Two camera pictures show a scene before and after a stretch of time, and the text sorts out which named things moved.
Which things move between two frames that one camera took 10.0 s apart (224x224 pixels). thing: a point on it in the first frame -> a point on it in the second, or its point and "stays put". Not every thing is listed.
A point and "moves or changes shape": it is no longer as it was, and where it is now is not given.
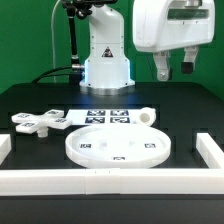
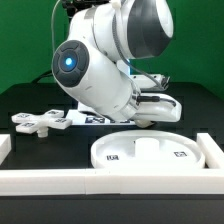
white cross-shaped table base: x=28 y=123 stays put
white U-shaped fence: x=117 y=181 stays put
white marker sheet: x=84 y=117 stays put
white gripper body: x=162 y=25 -> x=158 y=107
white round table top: x=118 y=146 moves or changes shape
